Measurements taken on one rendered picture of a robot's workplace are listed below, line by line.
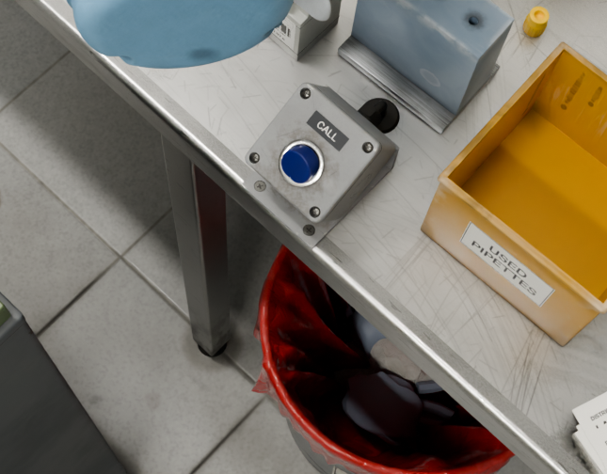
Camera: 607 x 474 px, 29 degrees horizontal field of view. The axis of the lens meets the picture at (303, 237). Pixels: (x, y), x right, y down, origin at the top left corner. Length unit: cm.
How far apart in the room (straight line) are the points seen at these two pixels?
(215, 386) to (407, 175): 89
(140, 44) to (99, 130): 144
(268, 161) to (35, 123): 109
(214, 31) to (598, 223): 52
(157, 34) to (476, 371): 49
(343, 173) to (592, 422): 24
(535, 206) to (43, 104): 114
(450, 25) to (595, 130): 13
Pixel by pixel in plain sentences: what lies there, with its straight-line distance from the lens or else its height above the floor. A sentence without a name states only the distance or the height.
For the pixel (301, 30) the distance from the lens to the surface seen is 85.
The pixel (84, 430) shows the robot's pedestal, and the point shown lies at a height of 47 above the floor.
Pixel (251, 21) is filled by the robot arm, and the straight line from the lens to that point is 39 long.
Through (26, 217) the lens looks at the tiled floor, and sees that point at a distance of 180.
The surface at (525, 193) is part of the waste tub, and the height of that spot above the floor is 88.
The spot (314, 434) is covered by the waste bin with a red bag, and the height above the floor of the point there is 44.
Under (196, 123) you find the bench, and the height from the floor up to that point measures 87.
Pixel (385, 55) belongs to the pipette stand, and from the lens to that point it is 88.
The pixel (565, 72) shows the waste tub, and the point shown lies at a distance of 83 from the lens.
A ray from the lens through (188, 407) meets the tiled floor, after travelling 170.
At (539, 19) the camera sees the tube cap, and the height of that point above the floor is 89.
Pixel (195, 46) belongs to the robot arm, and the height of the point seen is 131.
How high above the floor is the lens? 167
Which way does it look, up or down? 71 degrees down
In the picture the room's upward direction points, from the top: 9 degrees clockwise
